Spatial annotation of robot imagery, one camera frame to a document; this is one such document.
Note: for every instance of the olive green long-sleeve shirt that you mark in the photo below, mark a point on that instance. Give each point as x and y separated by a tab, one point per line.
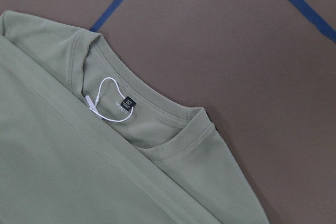
60	163

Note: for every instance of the white garment tag loop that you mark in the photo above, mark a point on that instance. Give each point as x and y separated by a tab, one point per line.
109	103

